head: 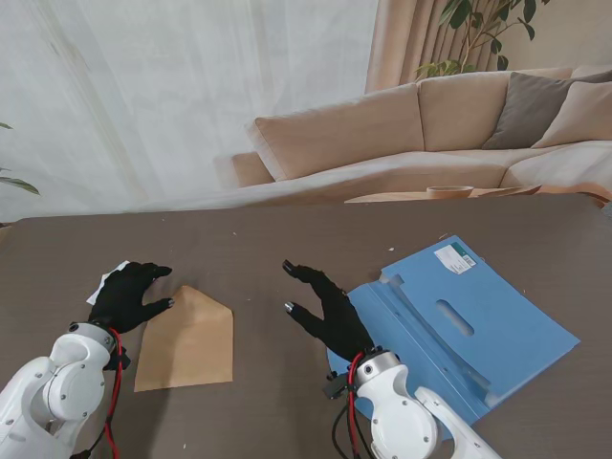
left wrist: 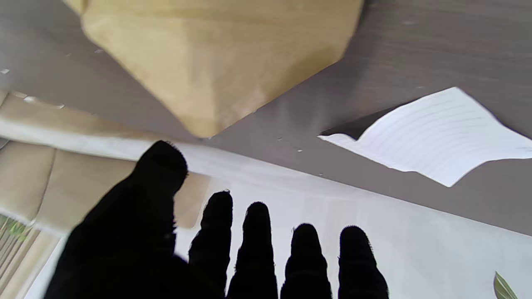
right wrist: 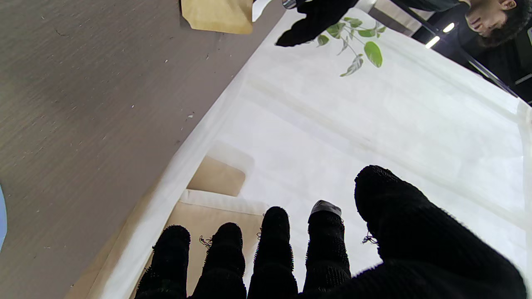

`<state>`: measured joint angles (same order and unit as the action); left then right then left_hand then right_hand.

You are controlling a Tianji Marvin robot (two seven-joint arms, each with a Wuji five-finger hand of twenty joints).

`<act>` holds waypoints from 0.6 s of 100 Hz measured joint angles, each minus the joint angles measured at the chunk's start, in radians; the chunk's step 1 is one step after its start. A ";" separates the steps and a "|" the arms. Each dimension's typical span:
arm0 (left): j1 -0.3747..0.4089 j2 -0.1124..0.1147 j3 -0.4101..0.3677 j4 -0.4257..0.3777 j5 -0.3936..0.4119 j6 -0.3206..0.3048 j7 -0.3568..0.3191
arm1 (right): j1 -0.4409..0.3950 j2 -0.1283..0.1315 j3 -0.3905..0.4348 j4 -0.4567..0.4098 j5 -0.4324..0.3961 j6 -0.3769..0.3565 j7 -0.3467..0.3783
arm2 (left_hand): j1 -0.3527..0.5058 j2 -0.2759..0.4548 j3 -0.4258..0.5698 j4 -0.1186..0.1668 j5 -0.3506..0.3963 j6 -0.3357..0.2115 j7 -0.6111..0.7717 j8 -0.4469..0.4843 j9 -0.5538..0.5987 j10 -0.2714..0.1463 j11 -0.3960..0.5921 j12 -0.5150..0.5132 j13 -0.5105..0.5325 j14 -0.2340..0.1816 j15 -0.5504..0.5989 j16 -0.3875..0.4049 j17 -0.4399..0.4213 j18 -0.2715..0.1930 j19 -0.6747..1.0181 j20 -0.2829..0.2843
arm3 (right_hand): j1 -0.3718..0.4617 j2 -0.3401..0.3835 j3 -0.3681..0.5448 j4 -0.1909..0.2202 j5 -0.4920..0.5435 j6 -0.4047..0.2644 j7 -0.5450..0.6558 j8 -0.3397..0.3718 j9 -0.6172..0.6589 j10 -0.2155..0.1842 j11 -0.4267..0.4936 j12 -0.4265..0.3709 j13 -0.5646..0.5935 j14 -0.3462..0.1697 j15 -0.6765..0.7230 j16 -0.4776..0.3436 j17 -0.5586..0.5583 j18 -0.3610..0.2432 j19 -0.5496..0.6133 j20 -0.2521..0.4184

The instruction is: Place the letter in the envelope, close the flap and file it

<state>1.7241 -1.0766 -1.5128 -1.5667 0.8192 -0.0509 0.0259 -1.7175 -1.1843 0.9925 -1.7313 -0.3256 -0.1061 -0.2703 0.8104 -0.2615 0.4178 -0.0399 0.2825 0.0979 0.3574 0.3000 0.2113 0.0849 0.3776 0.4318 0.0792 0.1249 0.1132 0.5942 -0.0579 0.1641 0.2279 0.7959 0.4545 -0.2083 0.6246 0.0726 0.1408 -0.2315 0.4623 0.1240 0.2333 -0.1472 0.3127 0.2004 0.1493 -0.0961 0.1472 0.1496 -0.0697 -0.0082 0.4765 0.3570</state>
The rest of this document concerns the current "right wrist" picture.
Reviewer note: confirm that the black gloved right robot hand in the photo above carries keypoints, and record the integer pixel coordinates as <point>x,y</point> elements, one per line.
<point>415,241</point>

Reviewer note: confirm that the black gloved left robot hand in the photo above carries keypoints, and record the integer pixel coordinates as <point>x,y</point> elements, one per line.
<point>320,16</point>

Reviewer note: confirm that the white letter paper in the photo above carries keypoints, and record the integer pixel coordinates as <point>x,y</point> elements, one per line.
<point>259,7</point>

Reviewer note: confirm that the brown kraft paper envelope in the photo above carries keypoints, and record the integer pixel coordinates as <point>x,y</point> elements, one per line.
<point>218,14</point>

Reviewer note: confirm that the blue plastic file folder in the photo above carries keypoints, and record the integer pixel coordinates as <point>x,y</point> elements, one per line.
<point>2,220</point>

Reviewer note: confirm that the small green plant leaves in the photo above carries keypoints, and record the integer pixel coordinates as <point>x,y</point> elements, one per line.
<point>373,53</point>

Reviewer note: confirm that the ceiling light strip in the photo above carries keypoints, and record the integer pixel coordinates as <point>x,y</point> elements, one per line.
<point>432,42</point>
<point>448,28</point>

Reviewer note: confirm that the white sheer curtain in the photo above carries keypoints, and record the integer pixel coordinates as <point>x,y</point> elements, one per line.
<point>332,133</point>

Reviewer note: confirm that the person in dark clothes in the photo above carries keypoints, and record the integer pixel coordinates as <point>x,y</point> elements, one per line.
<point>498,25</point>

